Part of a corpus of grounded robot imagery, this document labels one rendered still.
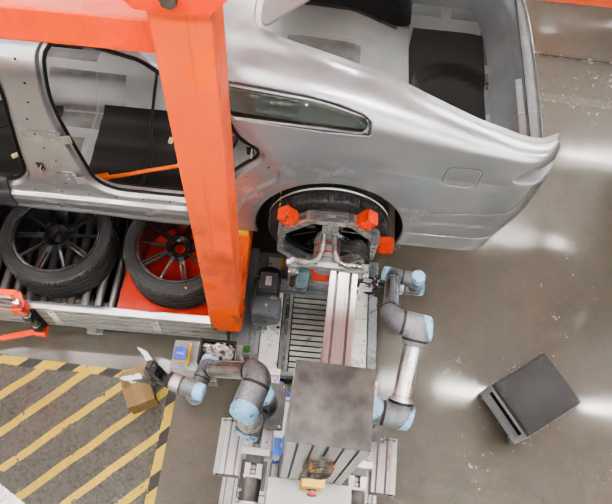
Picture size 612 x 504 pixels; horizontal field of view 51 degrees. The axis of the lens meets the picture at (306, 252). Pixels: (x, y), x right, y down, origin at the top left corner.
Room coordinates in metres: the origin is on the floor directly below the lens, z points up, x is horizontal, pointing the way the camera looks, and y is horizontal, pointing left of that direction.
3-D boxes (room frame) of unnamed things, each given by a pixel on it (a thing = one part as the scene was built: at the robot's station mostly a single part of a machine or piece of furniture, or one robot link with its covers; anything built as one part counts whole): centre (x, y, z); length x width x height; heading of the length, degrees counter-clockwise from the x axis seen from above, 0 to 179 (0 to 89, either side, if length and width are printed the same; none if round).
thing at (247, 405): (0.58, 0.14, 1.19); 0.15 x 0.12 x 0.55; 166
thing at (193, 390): (0.65, 0.40, 1.21); 0.11 x 0.08 x 0.09; 76
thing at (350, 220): (1.63, -0.11, 0.85); 0.54 x 0.07 x 0.54; 93
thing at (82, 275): (1.62, 1.48, 0.39); 0.66 x 0.66 x 0.24
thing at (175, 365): (1.02, 0.44, 0.44); 0.43 x 0.17 x 0.03; 93
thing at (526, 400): (1.11, -1.44, 0.17); 0.43 x 0.36 x 0.34; 127
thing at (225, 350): (1.02, 0.40, 0.51); 0.20 x 0.14 x 0.13; 91
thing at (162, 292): (1.66, 0.75, 0.39); 0.66 x 0.66 x 0.24
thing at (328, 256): (1.56, -0.11, 0.85); 0.21 x 0.14 x 0.14; 3
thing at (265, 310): (1.53, 0.20, 0.26); 0.42 x 0.18 x 0.35; 3
